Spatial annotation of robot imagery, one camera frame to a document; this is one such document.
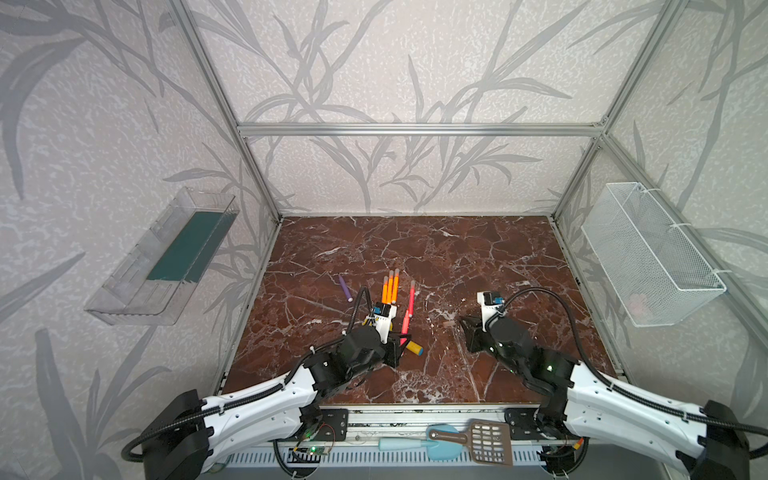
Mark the red marker pen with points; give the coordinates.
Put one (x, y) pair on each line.
(411, 300)

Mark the pink marker pen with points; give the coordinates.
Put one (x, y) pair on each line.
(405, 328)

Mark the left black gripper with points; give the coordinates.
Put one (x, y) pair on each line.
(391, 350)

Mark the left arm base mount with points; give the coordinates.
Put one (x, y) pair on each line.
(327, 425)

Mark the yellow toy shovel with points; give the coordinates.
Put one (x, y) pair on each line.
(414, 348)

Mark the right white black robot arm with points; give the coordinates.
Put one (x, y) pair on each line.
(700, 441)

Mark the orange marker pen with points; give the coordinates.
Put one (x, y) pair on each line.
(390, 287)
(394, 284)
(385, 290)

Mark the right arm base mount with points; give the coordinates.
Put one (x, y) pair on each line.
(534, 423)

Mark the purple marker pen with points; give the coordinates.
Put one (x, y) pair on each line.
(346, 291)

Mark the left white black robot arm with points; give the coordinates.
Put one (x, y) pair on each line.
(192, 433)

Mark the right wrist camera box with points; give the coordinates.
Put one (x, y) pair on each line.
(492, 306)

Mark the brown slotted spatula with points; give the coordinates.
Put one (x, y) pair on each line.
(488, 442)

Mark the small circuit board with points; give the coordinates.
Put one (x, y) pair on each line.
(312, 453)

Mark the white wire mesh basket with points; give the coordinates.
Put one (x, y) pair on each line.
(656, 272)

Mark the light blue silicone spatula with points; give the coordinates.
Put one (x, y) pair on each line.
(436, 450)

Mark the aluminium cage frame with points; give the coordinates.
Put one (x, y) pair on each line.
(599, 133)

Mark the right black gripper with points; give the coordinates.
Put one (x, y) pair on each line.
(475, 333)

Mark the clear plastic wall tray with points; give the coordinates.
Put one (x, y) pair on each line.
(153, 284)

